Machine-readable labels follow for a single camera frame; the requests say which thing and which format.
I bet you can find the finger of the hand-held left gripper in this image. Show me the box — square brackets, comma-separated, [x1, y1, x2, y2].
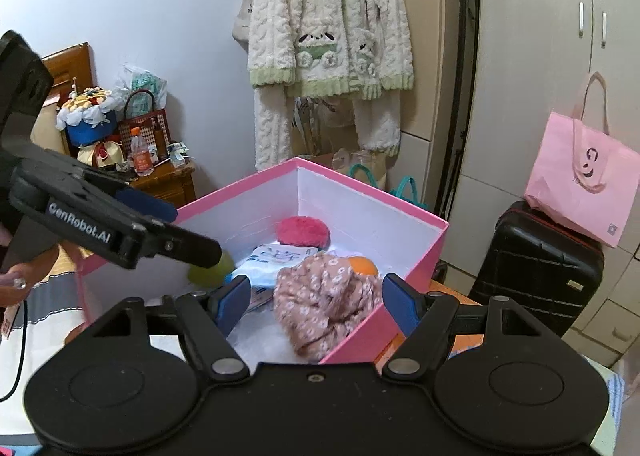
[135, 221, 224, 270]
[82, 169, 179, 225]

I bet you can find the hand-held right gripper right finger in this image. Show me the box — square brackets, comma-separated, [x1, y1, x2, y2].
[381, 273, 543, 382]

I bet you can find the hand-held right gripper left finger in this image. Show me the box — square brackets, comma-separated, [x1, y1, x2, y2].
[92, 275, 252, 382]

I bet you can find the small white box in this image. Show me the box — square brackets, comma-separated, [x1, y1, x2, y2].
[249, 285, 275, 311]

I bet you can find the green plush ball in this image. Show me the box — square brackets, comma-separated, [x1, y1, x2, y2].
[187, 249, 236, 292]

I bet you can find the orange plush carrot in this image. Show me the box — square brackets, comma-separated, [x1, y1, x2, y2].
[347, 256, 379, 278]

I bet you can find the pink cardboard box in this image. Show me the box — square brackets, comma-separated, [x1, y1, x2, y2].
[75, 156, 449, 366]

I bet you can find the blue white tissue packet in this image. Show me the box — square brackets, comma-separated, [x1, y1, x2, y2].
[227, 243, 321, 289]

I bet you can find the pink floral cloth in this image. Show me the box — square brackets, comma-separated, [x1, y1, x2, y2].
[272, 255, 386, 357]

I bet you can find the pink plush ball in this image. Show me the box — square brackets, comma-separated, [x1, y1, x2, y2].
[276, 217, 331, 250]

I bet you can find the person's left hand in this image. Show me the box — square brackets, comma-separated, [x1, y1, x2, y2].
[0, 229, 61, 308]

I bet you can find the wooden nightstand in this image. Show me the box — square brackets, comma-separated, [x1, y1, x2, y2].
[120, 161, 197, 209]

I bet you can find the yellow pillow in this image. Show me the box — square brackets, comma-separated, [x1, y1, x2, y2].
[50, 243, 84, 278]

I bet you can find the orange drink bottle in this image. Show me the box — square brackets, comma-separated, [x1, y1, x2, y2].
[129, 126, 155, 177]

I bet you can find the cream handbag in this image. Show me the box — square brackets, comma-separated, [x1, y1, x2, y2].
[75, 136, 126, 170]

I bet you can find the checkered handbag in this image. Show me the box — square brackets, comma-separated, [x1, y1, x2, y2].
[117, 89, 171, 165]

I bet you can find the grey white bed sheet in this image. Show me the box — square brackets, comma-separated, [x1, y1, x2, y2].
[0, 243, 91, 437]

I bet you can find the teal tote bag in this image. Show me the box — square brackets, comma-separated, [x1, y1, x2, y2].
[390, 176, 431, 211]

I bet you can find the white plastic bag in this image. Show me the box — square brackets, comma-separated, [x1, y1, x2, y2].
[115, 64, 168, 107]

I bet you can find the black suitcase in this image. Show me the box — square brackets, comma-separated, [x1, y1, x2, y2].
[467, 200, 605, 337]

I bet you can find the wooden headboard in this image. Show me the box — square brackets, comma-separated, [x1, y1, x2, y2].
[40, 41, 97, 157]

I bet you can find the beige canvas tote bag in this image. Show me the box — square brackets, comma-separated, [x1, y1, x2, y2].
[231, 0, 261, 43]

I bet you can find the pink tote bag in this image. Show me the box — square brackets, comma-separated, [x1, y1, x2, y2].
[523, 70, 640, 248]

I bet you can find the fluffy white pajama jacket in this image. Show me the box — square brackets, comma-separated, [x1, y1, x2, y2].
[247, 0, 416, 102]

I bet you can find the black stand pole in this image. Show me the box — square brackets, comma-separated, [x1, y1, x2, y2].
[435, 0, 482, 215]

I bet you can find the beige wardrobe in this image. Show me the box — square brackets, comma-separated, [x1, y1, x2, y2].
[390, 0, 640, 367]

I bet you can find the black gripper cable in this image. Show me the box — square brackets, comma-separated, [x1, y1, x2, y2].
[0, 301, 29, 403]

